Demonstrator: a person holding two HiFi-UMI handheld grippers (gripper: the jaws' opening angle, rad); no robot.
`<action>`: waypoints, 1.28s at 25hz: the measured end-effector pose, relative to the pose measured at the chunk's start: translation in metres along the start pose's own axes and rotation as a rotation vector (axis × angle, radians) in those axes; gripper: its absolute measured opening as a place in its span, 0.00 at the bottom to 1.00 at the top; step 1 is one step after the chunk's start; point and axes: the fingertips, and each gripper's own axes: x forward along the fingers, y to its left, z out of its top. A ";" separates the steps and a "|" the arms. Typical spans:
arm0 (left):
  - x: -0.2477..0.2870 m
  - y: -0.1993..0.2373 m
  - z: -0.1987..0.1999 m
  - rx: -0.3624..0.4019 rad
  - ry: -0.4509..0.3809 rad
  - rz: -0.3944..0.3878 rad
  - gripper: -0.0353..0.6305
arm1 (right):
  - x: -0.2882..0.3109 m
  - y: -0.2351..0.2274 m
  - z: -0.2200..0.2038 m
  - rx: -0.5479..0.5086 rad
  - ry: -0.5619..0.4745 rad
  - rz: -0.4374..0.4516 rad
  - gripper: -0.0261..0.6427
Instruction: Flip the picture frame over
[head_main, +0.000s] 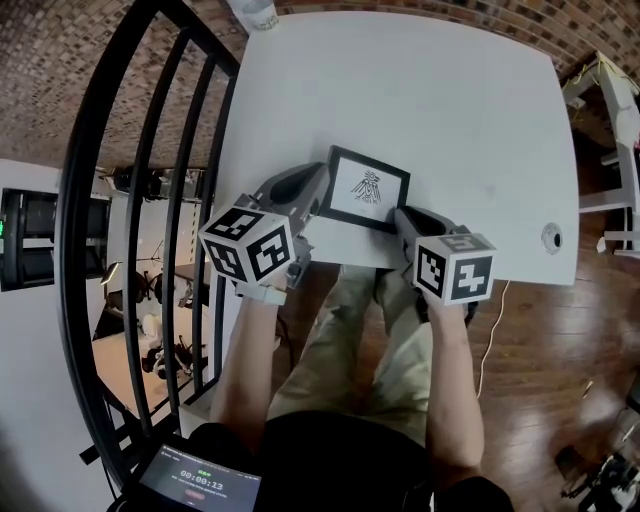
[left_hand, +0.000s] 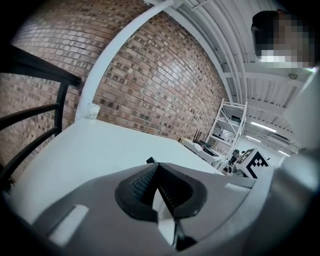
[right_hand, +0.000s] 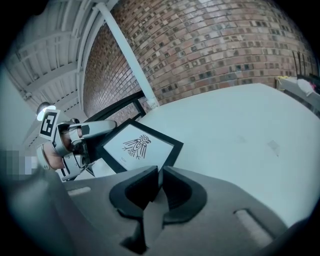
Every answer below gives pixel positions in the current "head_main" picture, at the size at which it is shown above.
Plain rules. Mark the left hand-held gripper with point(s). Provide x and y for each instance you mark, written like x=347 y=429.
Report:
x=250 y=245

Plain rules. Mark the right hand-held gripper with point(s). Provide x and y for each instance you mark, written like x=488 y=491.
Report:
x=455 y=270

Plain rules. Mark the black picture frame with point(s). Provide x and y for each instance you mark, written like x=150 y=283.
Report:
x=367 y=190

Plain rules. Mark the person's right forearm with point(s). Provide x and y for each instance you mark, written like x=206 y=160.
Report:
x=452 y=400

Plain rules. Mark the person's left forearm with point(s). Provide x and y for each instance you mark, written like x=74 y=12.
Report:
x=240 y=370

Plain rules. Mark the dark metal shelf rack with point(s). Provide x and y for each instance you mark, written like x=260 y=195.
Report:
x=150 y=182

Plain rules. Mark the person's khaki trousers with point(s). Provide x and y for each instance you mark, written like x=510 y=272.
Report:
x=340 y=360

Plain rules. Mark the white paper cup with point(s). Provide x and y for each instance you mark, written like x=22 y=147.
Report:
x=262 y=17

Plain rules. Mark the small white tag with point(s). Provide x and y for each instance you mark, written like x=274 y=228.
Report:
x=602 y=245

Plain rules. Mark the white pipe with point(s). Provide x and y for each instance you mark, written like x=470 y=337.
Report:
x=236 y=4

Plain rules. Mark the black desk lamp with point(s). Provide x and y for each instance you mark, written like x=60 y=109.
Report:
x=112 y=272

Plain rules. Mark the black metal railing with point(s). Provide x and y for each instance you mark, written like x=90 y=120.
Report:
x=75 y=200

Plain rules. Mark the small yellow scrap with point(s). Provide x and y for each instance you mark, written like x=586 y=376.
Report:
x=588 y=390

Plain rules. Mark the white side table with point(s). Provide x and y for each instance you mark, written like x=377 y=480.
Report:
x=617 y=95

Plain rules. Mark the person's black shirt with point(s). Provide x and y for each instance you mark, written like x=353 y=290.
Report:
x=350 y=465

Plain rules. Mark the white panel with round hole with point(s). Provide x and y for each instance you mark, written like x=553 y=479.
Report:
x=197 y=415

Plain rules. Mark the light wooden desk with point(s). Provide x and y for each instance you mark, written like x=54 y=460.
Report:
x=115 y=370

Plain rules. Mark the black framed window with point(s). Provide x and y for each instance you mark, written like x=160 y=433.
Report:
x=35 y=240

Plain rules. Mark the black box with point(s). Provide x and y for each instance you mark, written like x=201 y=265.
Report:
x=569 y=460

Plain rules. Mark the black timer screen tablet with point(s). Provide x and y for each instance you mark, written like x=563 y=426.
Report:
x=200 y=482

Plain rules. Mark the black equipment stand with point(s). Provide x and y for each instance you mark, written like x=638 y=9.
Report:
x=615 y=480

